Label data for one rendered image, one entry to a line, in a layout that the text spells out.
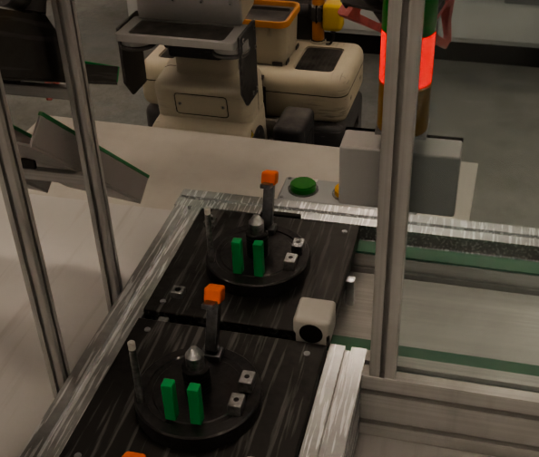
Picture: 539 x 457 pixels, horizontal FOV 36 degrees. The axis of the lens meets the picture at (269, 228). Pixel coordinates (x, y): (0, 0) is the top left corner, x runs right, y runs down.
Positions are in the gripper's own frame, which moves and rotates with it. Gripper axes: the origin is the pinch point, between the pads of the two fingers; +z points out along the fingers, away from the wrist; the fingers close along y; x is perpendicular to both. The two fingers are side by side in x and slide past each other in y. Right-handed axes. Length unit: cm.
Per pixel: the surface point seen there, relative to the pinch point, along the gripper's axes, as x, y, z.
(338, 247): 26.1, 3.7, 15.1
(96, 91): -14, 265, 142
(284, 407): 47.4, -12.6, 0.5
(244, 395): 48.5, -11.1, -4.8
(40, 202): 43, 61, 10
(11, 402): 67, 21, -4
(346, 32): -106, 211, 204
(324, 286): 32.3, -1.0, 10.8
